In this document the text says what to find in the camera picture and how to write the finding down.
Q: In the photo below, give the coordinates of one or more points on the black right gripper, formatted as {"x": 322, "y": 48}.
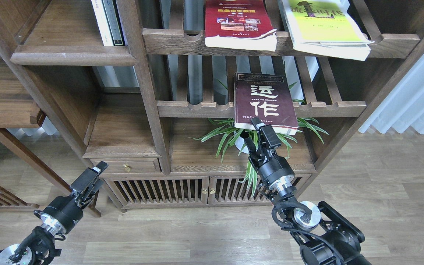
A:
{"x": 274, "y": 170}

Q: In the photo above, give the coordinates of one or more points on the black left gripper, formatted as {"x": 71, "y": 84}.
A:
{"x": 63, "y": 213}

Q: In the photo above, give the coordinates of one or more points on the maroon book white characters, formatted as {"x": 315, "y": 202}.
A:
{"x": 266, "y": 96}

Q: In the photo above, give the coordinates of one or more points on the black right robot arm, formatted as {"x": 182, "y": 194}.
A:
{"x": 324, "y": 236}

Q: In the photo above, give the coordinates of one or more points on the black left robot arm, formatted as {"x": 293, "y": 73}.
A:
{"x": 38, "y": 248}

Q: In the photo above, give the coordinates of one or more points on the red book on shelf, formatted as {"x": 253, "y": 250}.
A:
{"x": 239, "y": 24}

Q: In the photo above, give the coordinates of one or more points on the yellow-green book on shelf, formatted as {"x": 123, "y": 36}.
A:
{"x": 323, "y": 27}

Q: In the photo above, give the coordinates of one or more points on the green spider plant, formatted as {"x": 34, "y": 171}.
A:
{"x": 228, "y": 133}

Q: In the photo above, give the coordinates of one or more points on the white plant pot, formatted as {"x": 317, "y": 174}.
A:
{"x": 241, "y": 146}

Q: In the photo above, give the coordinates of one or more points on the brass drawer knob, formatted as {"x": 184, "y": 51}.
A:
{"x": 127, "y": 168}

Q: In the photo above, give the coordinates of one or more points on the brass cabinet door knobs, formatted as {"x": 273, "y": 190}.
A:
{"x": 208, "y": 191}

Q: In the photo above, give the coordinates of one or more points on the dark wooden bookshelf cabinet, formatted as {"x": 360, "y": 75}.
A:
{"x": 142, "y": 104}

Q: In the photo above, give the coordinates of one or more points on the wooden side table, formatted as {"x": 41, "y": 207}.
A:
{"x": 27, "y": 156}

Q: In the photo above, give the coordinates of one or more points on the white upright book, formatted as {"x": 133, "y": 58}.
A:
{"x": 102, "y": 22}

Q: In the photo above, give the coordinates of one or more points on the white curtain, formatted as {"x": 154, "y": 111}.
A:
{"x": 403, "y": 107}

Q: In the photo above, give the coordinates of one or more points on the dark green upright book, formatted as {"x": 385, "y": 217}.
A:
{"x": 114, "y": 23}

